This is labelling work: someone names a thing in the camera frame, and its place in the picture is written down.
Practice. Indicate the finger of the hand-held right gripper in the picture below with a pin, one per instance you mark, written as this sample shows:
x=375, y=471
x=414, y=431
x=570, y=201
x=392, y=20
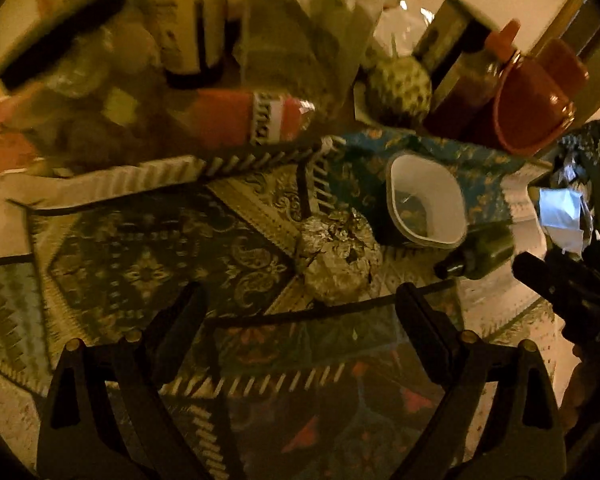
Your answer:
x=565, y=285
x=592, y=332

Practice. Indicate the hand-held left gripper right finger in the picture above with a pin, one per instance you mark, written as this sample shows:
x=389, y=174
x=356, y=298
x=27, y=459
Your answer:
x=420, y=322

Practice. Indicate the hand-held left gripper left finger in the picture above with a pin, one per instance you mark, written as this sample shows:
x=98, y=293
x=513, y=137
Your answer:
x=190, y=322

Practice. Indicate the foil ball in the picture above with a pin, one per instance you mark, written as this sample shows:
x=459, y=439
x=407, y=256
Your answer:
x=337, y=255

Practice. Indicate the white plastic bag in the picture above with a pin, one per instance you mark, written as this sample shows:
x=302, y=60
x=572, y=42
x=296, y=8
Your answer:
x=562, y=215

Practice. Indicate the patterned woven mat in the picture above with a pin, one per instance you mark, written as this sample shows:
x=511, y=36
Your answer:
x=145, y=260

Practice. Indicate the small dark green bottle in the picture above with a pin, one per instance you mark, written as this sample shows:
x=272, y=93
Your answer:
x=480, y=255

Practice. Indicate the clear plastic container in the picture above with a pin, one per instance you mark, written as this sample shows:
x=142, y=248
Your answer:
x=425, y=200

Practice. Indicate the dark patterned bag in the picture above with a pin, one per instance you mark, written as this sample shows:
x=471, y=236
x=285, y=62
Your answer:
x=590, y=155

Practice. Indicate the teal patterned cloth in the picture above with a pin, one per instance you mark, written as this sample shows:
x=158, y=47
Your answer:
x=365, y=165

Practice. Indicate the red bowl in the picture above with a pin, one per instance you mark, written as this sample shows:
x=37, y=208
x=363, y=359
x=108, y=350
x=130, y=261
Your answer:
x=525, y=110

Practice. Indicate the red labelled bottle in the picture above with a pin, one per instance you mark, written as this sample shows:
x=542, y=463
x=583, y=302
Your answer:
x=250, y=117

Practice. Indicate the sauce bottle with orange cap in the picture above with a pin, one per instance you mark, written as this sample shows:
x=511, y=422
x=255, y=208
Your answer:
x=475, y=85

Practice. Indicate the red cup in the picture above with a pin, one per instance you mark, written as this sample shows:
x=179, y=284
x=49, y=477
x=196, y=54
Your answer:
x=567, y=62

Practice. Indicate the green custard apple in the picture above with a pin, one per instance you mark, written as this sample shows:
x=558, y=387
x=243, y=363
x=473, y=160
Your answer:
x=400, y=87

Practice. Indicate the bag of round fruits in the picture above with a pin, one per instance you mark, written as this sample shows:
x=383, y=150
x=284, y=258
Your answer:
x=105, y=60

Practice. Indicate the dark cardboard box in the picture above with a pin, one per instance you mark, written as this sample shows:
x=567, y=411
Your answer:
x=455, y=22

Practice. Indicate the jar with yellow label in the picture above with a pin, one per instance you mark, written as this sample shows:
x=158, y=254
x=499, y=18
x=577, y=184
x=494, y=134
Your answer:
x=190, y=25

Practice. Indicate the clear plastic bag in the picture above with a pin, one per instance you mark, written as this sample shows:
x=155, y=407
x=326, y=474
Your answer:
x=310, y=45

